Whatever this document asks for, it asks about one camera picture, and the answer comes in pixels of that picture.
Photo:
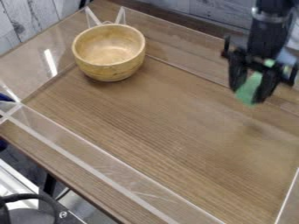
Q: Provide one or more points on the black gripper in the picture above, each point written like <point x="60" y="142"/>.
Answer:
<point x="242" y="61"/>

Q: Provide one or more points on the green rectangular block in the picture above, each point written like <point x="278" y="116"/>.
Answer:
<point x="245" y="93"/>

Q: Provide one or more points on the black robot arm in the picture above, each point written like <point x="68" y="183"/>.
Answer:
<point x="271" y="28"/>

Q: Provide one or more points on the light wooden bowl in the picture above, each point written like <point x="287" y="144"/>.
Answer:
<point x="110" y="51"/>

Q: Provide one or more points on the black table leg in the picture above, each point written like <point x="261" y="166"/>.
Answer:
<point x="50" y="184"/>

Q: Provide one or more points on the clear acrylic tray wall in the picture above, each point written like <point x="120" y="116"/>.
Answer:
<point x="162" y="149"/>

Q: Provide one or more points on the black metal base plate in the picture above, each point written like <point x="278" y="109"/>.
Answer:
<point x="58" y="215"/>

